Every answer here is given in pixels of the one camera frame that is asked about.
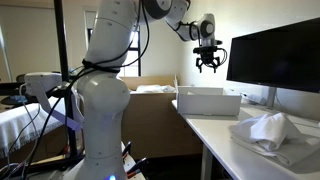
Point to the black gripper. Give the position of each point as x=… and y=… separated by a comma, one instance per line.
x=206, y=57

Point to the white cloth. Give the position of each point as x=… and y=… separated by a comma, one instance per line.
x=288, y=153
x=269, y=132

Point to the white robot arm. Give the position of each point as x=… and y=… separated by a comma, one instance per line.
x=106, y=96

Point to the white cardboard box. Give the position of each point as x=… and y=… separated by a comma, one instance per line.
x=206, y=101

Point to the folded white cloth on table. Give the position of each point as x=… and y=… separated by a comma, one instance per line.
x=288, y=153

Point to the silver monitor stand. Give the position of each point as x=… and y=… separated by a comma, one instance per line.
x=271, y=95

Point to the wooden crate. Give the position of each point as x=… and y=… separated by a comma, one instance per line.
x=152, y=123

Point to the black monitor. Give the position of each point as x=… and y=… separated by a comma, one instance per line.
x=284, y=57

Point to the white desk leg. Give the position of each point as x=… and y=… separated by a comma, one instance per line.
x=206, y=164

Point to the black vertical pole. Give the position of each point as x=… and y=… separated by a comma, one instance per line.
x=64, y=64

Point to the table with white tablecloth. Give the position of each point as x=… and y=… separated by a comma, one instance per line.
x=20, y=126

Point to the white camera on stand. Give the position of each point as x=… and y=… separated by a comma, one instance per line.
x=42, y=85

